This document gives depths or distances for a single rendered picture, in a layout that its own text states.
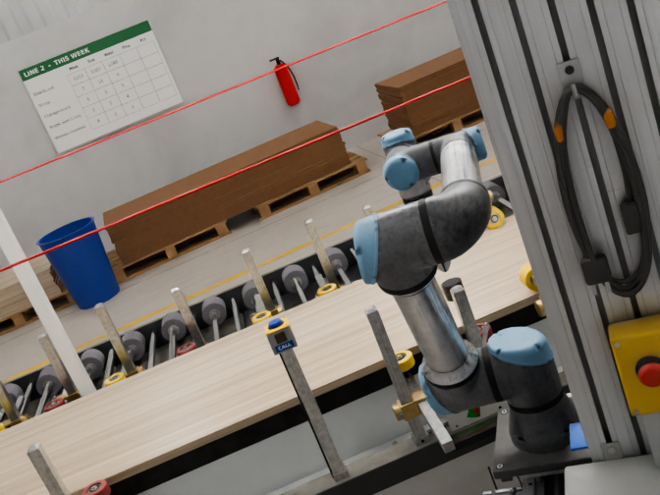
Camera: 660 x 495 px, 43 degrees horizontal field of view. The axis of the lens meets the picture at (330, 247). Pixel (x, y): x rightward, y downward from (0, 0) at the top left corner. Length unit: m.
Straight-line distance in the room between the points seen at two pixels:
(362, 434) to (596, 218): 1.68
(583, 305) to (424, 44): 8.68
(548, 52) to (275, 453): 1.87
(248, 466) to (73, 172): 6.85
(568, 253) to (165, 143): 8.21
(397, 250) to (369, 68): 8.28
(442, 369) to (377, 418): 1.09
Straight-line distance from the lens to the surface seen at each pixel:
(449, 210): 1.42
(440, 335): 1.60
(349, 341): 2.85
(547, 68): 1.16
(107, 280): 7.82
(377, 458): 2.59
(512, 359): 1.70
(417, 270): 1.46
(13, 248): 3.30
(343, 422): 2.73
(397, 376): 2.45
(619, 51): 1.16
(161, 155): 9.31
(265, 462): 2.76
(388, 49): 9.72
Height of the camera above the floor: 2.09
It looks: 18 degrees down
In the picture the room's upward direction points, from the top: 22 degrees counter-clockwise
